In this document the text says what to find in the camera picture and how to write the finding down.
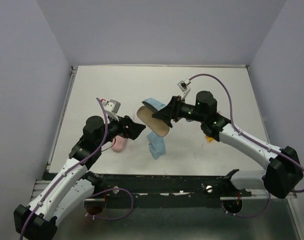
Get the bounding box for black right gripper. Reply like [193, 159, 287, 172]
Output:
[153, 95, 206, 123]

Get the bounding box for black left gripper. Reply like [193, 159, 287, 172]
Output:
[97, 111, 146, 148]

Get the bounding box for light blue cleaning cloth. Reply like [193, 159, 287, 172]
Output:
[147, 131, 166, 160]

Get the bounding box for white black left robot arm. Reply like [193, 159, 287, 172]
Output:
[14, 116, 145, 240]

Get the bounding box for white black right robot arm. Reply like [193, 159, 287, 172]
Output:
[152, 91, 303, 199]

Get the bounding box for orange sunglasses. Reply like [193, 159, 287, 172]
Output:
[205, 136, 214, 143]

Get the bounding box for pink glasses case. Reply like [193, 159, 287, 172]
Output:
[111, 136, 127, 153]

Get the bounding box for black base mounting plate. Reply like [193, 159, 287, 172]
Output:
[82, 171, 251, 209]

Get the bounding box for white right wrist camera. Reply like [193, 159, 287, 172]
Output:
[177, 79, 191, 101]

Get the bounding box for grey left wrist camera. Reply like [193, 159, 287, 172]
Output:
[102, 99, 121, 121]

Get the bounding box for aluminium extrusion rail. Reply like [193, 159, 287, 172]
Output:
[32, 180, 297, 201]

